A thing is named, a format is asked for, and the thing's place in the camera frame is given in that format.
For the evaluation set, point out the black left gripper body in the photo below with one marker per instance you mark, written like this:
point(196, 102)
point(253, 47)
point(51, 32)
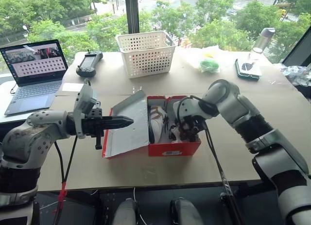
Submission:
point(93, 125)

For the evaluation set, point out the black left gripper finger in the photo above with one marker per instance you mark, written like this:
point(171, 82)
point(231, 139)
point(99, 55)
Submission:
point(116, 126)
point(116, 119)

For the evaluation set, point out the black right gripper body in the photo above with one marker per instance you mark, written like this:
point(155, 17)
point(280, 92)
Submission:
point(194, 120)

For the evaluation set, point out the red shoebox with hinged lid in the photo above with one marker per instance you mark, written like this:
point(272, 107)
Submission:
point(128, 123)

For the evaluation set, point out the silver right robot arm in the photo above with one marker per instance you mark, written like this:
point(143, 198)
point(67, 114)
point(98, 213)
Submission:
point(257, 127)

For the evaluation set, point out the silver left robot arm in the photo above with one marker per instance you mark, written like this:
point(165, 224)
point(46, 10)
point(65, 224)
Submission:
point(23, 140)

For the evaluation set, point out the grey open laptop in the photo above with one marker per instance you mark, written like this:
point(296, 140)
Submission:
point(36, 74)

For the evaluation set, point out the white shoe with black laces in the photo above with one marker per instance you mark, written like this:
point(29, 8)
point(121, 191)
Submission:
point(156, 127)

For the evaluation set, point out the brown cardboard table cover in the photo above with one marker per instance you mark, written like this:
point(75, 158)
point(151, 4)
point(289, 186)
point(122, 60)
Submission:
point(170, 166)

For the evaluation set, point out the white paper sheet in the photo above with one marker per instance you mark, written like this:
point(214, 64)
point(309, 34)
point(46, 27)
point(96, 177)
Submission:
point(71, 87)

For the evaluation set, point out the green object in plastic bag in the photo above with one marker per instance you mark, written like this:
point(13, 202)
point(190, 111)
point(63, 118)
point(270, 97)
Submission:
point(209, 64)

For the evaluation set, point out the black handheld remote controller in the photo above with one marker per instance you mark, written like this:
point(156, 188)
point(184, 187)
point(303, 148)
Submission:
point(87, 63)

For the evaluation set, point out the white perforated plastic basket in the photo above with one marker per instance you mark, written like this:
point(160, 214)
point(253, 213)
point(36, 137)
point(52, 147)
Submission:
point(148, 57)

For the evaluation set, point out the flat dark green edged case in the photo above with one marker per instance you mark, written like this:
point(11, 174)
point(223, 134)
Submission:
point(247, 69)

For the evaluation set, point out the grey rounded shape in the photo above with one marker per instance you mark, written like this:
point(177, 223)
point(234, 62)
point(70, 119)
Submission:
point(125, 211)
point(185, 211)

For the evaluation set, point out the clear bottle with grey lid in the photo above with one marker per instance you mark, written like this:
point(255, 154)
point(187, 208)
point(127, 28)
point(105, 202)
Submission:
point(261, 44)

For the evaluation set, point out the crumpled clear plastic bag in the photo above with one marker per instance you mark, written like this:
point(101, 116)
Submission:
point(295, 74)

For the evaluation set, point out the black monitor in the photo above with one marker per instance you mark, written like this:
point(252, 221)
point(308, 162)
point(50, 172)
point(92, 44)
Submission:
point(300, 50)

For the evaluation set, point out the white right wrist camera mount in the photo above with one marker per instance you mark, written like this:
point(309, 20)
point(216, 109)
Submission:
point(188, 106)

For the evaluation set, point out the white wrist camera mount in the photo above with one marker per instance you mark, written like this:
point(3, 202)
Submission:
point(188, 106)
point(85, 98)

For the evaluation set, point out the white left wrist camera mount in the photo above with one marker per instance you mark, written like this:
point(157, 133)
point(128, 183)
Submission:
point(85, 98)

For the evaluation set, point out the black window frame post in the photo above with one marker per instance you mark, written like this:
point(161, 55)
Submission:
point(131, 11)

